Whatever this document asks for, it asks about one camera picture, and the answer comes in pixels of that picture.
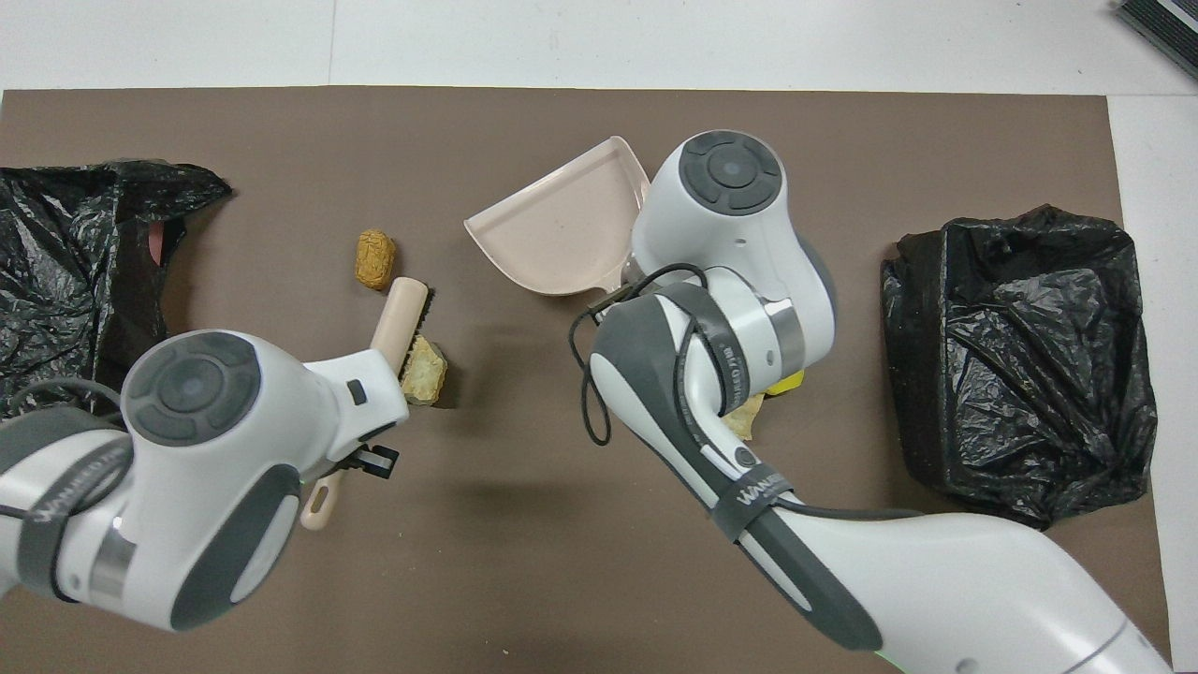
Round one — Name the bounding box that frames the pale bread chunk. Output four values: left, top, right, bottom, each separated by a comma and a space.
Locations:
721, 393, 768, 441
401, 335, 448, 406

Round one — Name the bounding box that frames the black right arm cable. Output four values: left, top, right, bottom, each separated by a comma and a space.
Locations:
566, 262, 928, 525

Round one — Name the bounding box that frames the bin with black bag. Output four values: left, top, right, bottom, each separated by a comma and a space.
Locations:
0, 159, 235, 418
880, 204, 1160, 532

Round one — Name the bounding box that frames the beige plastic dustpan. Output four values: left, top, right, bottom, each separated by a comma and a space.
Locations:
463, 136, 651, 315

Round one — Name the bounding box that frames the brown croquette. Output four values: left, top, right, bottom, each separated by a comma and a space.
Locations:
355, 229, 397, 291

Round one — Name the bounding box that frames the beige hand brush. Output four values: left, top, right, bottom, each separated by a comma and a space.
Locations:
299, 277, 431, 532

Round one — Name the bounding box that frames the brown table mat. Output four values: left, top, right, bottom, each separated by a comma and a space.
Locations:
0, 86, 1176, 674

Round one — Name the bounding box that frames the dark ribbed object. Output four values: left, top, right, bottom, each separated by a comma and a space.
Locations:
1114, 0, 1198, 81

